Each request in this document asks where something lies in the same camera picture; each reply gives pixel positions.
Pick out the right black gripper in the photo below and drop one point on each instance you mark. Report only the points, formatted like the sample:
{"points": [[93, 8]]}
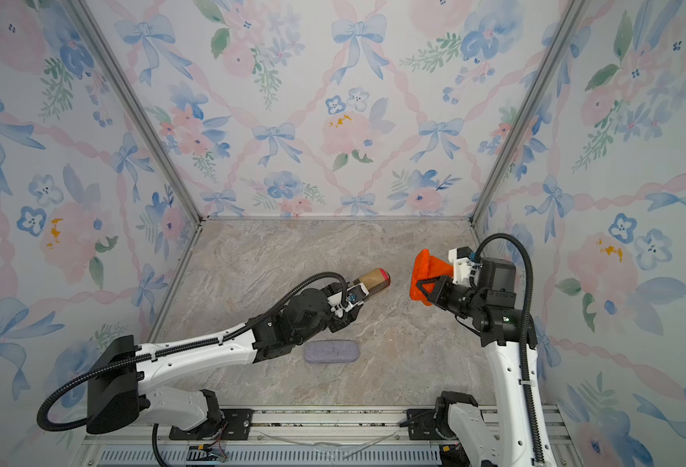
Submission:
{"points": [[438, 297]]}

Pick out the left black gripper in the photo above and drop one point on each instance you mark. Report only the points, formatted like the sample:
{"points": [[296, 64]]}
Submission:
{"points": [[343, 321]]}

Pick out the purple eyeglass case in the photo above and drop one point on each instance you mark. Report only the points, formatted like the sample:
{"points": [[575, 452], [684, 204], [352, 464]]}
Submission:
{"points": [[331, 352]]}

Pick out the orange microfiber cloth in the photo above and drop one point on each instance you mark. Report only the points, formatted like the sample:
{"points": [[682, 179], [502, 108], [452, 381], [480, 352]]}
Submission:
{"points": [[426, 271]]}

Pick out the plaid eyeglass case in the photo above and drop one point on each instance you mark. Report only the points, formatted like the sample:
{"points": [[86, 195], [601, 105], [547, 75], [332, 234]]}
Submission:
{"points": [[375, 281]]}

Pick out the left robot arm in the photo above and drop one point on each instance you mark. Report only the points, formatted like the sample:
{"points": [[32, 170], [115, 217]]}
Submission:
{"points": [[124, 391]]}

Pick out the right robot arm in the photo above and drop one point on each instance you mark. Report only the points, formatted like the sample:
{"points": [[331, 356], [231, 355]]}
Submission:
{"points": [[521, 438]]}

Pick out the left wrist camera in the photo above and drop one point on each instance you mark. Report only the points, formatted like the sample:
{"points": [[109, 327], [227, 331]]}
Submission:
{"points": [[354, 296]]}

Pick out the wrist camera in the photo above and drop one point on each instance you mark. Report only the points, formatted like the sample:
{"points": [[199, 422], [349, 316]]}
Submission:
{"points": [[465, 269], [354, 296]]}

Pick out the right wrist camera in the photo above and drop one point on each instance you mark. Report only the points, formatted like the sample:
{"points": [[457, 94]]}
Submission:
{"points": [[465, 269]]}

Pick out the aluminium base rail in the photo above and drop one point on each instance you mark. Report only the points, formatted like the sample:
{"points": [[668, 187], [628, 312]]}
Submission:
{"points": [[283, 436]]}

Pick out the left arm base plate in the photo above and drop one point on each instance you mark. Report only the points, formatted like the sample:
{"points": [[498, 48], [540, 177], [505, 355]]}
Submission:
{"points": [[228, 424]]}

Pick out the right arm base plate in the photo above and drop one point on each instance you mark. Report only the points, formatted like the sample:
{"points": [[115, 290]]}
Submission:
{"points": [[424, 425]]}

